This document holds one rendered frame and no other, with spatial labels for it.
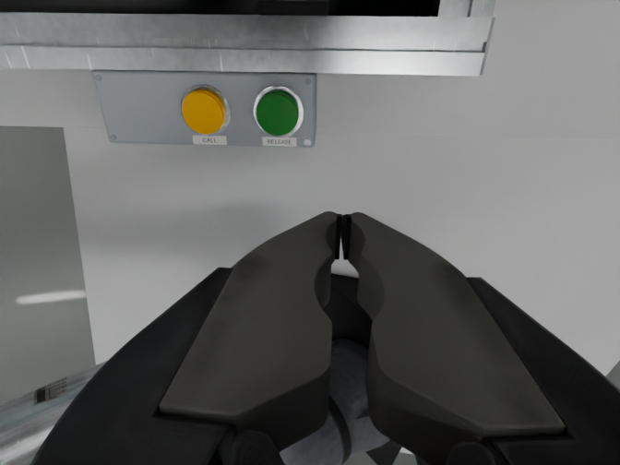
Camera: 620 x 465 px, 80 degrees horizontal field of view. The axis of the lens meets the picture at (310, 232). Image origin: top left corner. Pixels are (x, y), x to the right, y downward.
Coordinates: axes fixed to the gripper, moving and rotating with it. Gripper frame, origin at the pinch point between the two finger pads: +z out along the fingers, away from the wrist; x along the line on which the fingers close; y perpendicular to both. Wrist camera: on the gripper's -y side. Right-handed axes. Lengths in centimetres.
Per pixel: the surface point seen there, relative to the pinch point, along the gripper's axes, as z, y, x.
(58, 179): 121, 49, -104
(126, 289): 35, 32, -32
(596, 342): 36, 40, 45
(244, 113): 25.3, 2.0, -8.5
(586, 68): 35.4, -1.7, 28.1
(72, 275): 121, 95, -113
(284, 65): 25.3, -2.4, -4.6
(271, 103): 24.1, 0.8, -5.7
